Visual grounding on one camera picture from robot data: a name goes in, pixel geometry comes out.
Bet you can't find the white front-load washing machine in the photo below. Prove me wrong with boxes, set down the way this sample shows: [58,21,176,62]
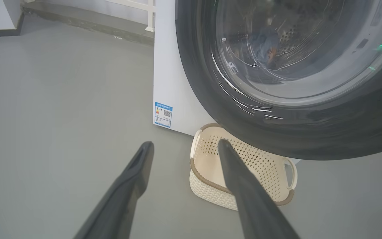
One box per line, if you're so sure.
[153,0,382,165]

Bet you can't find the cream perforated laundry basket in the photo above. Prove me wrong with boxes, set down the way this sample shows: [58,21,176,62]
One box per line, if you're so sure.
[189,123,298,211]

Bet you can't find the blue energy label sticker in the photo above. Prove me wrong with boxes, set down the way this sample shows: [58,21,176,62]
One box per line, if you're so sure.
[154,102,173,128]

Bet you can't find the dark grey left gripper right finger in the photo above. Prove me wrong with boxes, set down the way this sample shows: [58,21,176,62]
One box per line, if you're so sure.
[218,139,300,239]

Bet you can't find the blue patterned cloth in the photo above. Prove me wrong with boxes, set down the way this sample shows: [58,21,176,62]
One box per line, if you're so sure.
[249,28,281,65]

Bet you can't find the dark round glass washer door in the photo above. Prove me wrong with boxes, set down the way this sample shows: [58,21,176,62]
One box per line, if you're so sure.
[175,0,382,161]

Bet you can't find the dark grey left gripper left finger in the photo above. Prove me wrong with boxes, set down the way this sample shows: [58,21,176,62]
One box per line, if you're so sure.
[73,141,155,239]

